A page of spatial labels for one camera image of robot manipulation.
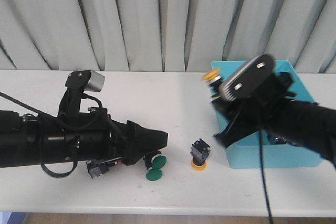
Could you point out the green push button lying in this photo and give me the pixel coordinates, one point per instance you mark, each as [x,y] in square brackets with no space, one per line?
[155,160]

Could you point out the yellow push button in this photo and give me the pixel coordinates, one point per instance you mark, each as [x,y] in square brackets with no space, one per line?
[200,151]
[213,79]

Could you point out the red push button lying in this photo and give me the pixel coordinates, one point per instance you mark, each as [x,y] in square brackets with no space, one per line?
[97,168]

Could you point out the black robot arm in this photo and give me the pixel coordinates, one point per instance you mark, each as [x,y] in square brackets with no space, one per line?
[315,129]
[28,140]

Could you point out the yellow push button upside down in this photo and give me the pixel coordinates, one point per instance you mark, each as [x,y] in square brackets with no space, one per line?
[200,151]

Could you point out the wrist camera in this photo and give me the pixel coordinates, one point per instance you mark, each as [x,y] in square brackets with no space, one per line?
[76,83]
[247,78]

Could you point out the red push button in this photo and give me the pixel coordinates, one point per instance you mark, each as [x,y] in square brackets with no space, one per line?
[276,140]
[97,168]

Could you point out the grey pleated curtain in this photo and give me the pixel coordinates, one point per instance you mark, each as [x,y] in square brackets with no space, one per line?
[165,35]

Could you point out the blue plastic box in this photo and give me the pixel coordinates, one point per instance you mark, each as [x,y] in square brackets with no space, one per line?
[255,151]

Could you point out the green button cap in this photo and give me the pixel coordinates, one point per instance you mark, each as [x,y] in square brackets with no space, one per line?
[154,174]

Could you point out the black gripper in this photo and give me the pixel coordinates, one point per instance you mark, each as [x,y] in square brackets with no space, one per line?
[130,142]
[270,108]

